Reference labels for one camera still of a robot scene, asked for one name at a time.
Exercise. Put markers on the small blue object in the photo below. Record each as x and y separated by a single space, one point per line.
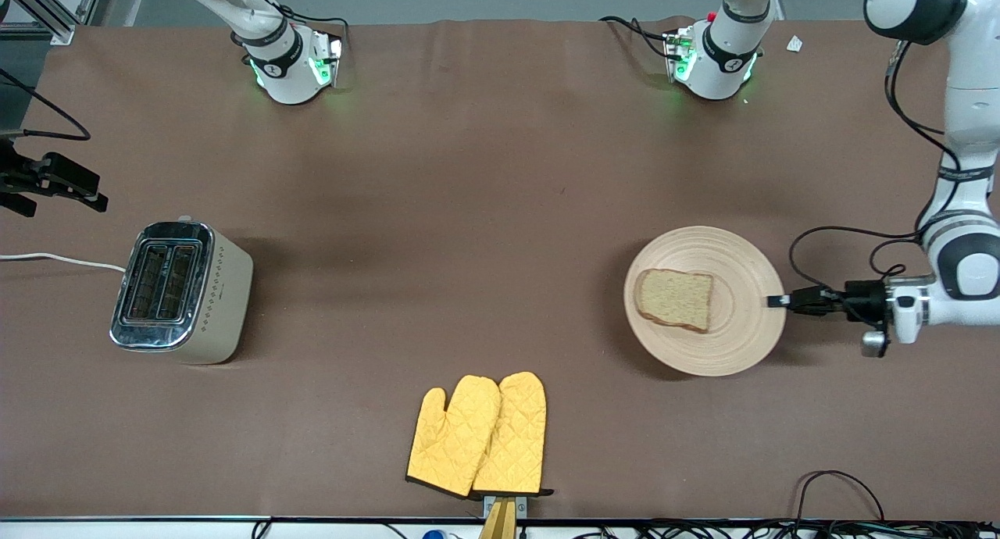
434 534

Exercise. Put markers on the small grey metal bracket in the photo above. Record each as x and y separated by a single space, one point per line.
522 508

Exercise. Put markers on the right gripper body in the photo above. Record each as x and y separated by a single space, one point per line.
9 172

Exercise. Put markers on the round wooden plate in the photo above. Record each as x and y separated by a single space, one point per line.
742 336

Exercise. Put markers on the aluminium frame profile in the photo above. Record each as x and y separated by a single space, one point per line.
55 19

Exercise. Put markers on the wooden stick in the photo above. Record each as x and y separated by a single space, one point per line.
500 523

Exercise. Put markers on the white paper scrap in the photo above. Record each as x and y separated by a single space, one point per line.
794 44

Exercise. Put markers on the brown table cover sheet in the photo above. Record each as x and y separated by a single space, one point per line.
469 172

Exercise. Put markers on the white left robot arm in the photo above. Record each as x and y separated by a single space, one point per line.
969 94

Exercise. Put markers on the beige and chrome toaster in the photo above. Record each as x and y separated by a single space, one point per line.
223 305

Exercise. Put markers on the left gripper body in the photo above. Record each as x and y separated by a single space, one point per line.
862 297

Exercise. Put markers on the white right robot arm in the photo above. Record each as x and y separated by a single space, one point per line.
291 78

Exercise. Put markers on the yellow quilted oven mitt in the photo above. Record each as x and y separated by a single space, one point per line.
516 437
453 437

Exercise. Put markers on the brown toast slice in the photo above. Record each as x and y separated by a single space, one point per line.
676 298

